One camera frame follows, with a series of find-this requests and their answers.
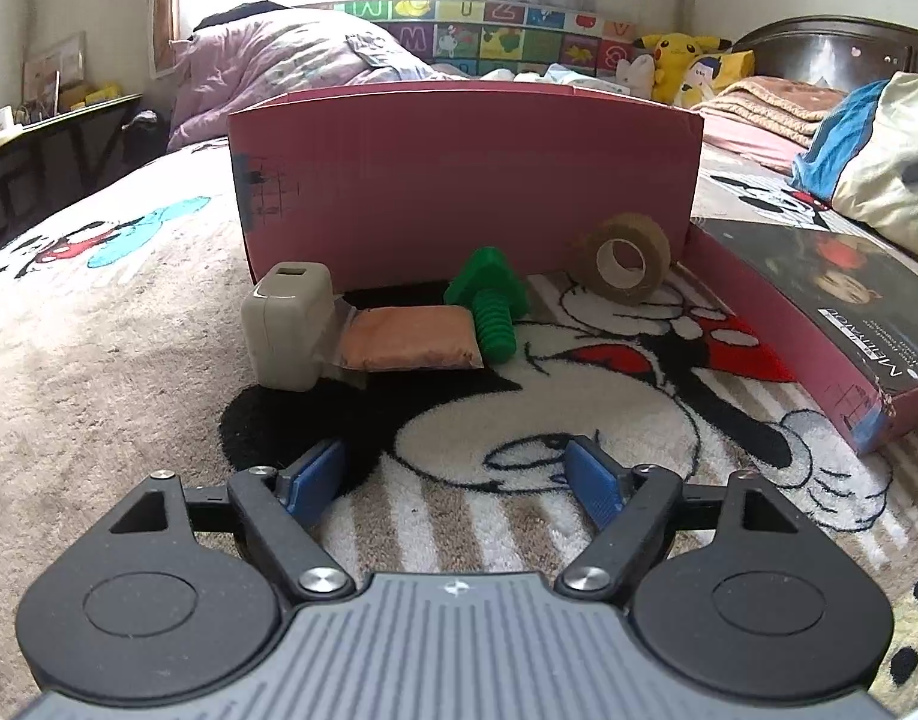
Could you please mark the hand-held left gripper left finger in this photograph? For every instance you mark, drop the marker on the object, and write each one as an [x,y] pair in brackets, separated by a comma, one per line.
[315,484]

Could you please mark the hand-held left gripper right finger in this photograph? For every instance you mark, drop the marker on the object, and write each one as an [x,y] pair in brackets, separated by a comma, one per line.
[595,481]

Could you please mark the white power adapter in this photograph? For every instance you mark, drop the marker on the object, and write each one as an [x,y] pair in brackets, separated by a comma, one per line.
[286,330]

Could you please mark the pale orange clay packet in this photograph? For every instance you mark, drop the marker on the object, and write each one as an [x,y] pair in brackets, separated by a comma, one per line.
[406,337]

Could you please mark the green plastic bolt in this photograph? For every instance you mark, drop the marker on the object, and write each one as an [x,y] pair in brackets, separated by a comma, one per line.
[493,300]

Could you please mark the brown tape roll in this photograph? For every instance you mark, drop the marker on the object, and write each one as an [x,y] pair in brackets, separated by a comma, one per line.
[628,259]

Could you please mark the pink cardboard box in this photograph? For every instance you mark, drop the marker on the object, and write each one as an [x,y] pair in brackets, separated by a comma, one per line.
[459,180]

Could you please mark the printed cartoon blanket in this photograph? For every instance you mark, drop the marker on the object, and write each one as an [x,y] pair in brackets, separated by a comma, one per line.
[129,360]

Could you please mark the pink box lid with picture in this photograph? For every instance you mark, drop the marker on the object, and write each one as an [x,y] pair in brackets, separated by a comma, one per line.
[826,292]

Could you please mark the pink folded blanket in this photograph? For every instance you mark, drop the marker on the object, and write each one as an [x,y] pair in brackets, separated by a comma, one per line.
[766,109]

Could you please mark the yellow printed bag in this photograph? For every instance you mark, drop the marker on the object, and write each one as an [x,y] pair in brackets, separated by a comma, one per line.
[718,75]

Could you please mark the purple quilt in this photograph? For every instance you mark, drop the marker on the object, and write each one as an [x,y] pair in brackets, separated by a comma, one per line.
[279,60]

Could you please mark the dark side desk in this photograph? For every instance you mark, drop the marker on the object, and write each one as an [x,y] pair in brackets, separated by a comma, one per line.
[46,150]

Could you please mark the yellow plush toy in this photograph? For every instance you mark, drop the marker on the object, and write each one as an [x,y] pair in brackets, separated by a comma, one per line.
[676,60]

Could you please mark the cream and blue quilt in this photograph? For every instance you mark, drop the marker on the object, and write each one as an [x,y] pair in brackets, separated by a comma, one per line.
[886,150]

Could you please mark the alphabet foam mat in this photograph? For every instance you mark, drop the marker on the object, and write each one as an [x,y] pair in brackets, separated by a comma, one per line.
[504,34]

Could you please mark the black cloth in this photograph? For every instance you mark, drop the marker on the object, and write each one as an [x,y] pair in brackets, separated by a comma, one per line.
[234,15]

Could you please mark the framed board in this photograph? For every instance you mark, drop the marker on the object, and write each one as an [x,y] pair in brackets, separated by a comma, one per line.
[54,71]

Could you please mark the dark wooden headboard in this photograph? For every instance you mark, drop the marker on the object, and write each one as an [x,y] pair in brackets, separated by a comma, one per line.
[826,45]

